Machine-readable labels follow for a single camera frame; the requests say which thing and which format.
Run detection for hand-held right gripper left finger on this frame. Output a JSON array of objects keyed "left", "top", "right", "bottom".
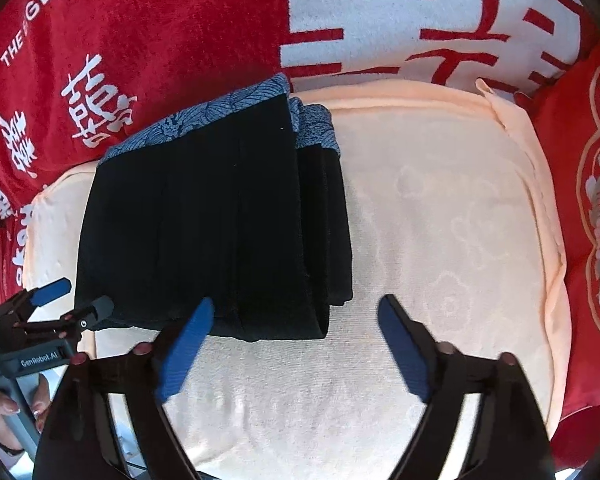
[{"left": 32, "top": 296, "right": 216, "bottom": 480}]

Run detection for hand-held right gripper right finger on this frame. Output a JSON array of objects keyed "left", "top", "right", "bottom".
[{"left": 376, "top": 294, "right": 556, "bottom": 480}]

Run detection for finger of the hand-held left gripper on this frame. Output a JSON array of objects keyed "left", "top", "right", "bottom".
[
  {"left": 0, "top": 277, "right": 74, "bottom": 329},
  {"left": 17, "top": 295, "right": 116, "bottom": 338}
]

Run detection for black pants with blue waistband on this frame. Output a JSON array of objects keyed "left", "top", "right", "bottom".
[{"left": 75, "top": 72, "right": 356, "bottom": 344}]

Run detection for peach towel blanket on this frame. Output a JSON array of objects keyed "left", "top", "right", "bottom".
[{"left": 17, "top": 77, "right": 570, "bottom": 480}]

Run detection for red floral pillow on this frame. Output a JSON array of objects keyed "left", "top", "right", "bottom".
[{"left": 512, "top": 42, "right": 600, "bottom": 473}]

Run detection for red and white printed blanket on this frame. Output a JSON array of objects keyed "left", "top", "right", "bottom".
[{"left": 0, "top": 0, "right": 600, "bottom": 306}]

